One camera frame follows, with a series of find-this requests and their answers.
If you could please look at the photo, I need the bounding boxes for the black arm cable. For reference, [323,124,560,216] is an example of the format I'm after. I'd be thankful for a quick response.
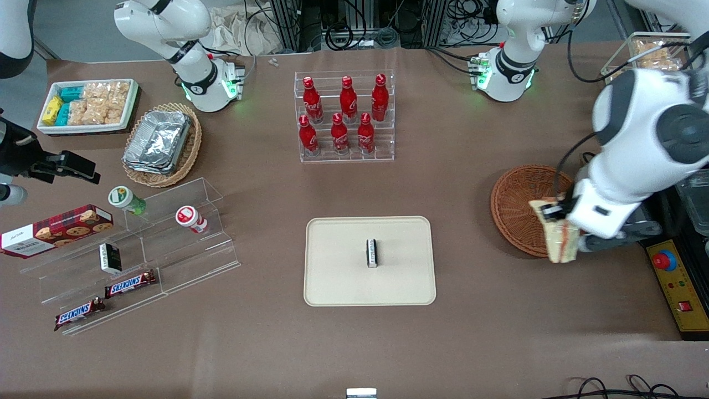
[553,11,709,201]

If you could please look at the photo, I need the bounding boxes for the triangular sandwich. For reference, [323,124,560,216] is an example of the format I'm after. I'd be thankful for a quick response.
[528,196,582,264]

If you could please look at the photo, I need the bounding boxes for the small black white box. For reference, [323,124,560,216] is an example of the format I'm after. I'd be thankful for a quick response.
[99,243,122,274]

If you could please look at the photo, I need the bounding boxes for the clear acrylic step shelf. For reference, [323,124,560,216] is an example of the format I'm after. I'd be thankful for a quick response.
[19,177,242,336]

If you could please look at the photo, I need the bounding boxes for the clear rice cracker bag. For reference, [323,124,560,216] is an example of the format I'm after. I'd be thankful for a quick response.
[82,82,110,105]
[84,102,124,126]
[106,81,131,109]
[67,99,89,126]

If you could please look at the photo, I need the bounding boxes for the aluminium foil tray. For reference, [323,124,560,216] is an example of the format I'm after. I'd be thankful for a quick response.
[123,110,192,168]
[124,160,177,175]

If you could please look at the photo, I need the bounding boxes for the white wire basket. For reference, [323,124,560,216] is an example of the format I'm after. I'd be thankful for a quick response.
[600,32,694,85]

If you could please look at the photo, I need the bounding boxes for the white rectangular plastic bin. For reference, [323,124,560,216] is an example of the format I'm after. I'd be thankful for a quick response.
[37,78,139,136]

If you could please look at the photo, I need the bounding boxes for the black base power cables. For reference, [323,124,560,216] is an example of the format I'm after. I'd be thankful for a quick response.
[424,45,480,76]

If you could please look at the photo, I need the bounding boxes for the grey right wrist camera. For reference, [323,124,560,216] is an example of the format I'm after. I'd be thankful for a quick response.
[0,185,28,207]

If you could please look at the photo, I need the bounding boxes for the round brown wicker basket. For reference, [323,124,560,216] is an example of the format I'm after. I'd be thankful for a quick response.
[490,165,578,259]

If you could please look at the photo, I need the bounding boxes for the red cookie box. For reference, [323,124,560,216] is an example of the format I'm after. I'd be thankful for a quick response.
[0,204,114,259]

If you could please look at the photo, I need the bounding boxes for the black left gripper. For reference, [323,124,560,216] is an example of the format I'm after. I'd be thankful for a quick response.
[541,190,581,223]

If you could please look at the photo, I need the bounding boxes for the clear plastic container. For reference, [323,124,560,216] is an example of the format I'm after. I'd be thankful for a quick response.
[680,170,709,237]

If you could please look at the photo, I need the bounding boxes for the black floor cable loops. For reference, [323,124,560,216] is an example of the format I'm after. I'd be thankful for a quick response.
[540,375,709,399]

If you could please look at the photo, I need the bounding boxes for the yellow black control box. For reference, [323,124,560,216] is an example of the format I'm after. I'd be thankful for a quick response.
[644,238,709,340]

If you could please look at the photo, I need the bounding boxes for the clear acrylic bottle rack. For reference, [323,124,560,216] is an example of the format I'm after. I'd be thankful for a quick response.
[294,70,395,163]

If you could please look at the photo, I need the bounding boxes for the red emergency stop button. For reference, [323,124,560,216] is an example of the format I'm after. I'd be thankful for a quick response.
[652,250,678,273]

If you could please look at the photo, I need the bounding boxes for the clear fried snack bag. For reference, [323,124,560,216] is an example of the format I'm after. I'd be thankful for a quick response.
[633,40,686,71]

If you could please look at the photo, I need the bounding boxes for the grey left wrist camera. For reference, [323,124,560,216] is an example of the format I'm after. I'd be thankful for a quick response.
[579,221,664,253]

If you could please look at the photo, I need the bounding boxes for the beige plastic tray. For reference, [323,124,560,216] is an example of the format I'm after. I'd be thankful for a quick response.
[304,216,437,307]

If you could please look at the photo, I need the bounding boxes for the red yogurt cup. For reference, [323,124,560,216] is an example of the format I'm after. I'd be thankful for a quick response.
[175,206,209,234]

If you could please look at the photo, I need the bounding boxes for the green yogurt cup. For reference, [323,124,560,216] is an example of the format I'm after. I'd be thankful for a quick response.
[107,186,147,216]

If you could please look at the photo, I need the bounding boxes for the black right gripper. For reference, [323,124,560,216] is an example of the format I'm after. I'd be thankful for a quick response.
[0,116,102,185]

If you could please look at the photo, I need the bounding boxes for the white crumpled cloth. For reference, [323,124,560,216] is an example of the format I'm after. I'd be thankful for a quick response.
[206,4,284,56]

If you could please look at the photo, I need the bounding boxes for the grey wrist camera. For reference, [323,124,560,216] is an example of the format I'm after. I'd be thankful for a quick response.
[579,221,664,253]
[0,185,28,207]

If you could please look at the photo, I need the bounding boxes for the snickers chocolate bar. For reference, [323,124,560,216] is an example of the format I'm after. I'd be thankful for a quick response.
[104,269,157,299]
[54,297,106,332]

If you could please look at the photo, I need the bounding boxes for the red cola bottle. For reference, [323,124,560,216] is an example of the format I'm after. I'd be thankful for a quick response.
[339,76,358,124]
[357,112,376,155]
[331,112,351,155]
[299,115,320,156]
[371,74,389,122]
[302,76,324,124]

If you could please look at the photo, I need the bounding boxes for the black coiled cable bundle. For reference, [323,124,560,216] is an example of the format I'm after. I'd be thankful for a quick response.
[324,21,356,52]

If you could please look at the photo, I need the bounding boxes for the oval light wicker basket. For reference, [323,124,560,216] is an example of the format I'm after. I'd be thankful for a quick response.
[122,102,203,188]

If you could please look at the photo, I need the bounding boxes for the yellow snack packet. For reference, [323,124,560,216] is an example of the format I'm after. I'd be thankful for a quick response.
[42,95,64,126]

